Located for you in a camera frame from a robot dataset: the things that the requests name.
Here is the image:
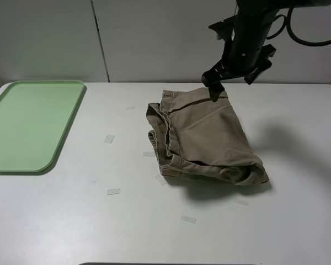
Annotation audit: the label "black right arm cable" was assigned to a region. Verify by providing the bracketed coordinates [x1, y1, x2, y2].
[266, 0, 331, 46]

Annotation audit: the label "clear tape strip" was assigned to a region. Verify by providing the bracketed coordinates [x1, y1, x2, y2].
[234, 199, 249, 206]
[143, 152, 155, 157]
[106, 188, 121, 196]
[104, 135, 115, 144]
[154, 174, 167, 186]
[181, 215, 196, 224]

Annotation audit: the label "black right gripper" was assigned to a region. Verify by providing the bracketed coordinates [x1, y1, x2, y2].
[201, 44, 276, 102]

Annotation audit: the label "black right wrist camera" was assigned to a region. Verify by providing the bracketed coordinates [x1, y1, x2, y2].
[209, 15, 237, 41]

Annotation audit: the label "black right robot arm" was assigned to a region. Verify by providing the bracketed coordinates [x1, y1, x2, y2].
[201, 1, 331, 102]

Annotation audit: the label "khaki shorts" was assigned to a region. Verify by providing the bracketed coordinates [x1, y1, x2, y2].
[146, 87, 269, 186]

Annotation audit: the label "green plastic tray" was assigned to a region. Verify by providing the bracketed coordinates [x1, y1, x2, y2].
[0, 81, 85, 173]

